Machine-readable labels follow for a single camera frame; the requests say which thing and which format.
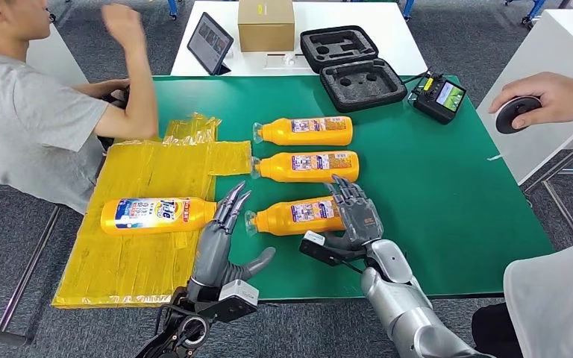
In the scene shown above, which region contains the black phone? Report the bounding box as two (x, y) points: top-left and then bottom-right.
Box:
(101, 92), (131, 110)

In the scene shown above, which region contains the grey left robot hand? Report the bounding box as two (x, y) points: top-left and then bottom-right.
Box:
(190, 180), (277, 290)

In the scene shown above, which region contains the person's right hand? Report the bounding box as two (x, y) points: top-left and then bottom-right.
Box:
(101, 4), (146, 51)

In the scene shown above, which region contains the black round disc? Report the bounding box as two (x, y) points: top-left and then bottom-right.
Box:
(495, 95), (543, 135)

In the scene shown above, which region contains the person's left hand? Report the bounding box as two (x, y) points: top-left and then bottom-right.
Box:
(99, 84), (132, 107)

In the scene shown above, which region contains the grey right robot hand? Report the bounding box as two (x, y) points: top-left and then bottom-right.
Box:
(323, 174), (385, 252)

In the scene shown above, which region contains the brown cardboard box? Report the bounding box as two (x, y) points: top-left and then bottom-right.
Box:
(237, 0), (296, 54)

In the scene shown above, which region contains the black foam lined case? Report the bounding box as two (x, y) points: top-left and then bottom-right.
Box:
(299, 25), (409, 113)

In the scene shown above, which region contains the orange detergent bottle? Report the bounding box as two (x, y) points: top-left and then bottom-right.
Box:
(252, 116), (354, 147)
(100, 197), (217, 236)
(250, 150), (360, 183)
(244, 195), (347, 236)

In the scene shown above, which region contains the grey metal table frame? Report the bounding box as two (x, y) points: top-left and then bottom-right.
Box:
(521, 125), (573, 243)
(0, 178), (63, 347)

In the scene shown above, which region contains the person's hand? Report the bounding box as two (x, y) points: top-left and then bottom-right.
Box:
(488, 71), (573, 131)

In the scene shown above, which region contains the black tablet on stand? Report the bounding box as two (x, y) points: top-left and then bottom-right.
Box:
(187, 12), (234, 76)

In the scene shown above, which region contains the black remote controller with screen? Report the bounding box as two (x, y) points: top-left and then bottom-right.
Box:
(412, 72), (467, 125)

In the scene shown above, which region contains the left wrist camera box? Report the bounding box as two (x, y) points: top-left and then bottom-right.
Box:
(195, 279), (260, 324)

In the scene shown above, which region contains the person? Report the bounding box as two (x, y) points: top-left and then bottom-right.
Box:
(0, 0), (160, 214)
(472, 236), (573, 358)

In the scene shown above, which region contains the black stool seat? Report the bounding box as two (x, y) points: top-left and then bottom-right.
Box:
(44, 195), (78, 211)

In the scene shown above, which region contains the black cable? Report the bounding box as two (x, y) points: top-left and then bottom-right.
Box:
(401, 66), (432, 86)

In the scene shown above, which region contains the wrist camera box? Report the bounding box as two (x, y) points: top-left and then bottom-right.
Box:
(299, 229), (366, 268)
(195, 279), (260, 324)

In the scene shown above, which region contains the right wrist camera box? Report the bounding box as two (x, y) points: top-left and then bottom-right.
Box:
(299, 229), (366, 268)

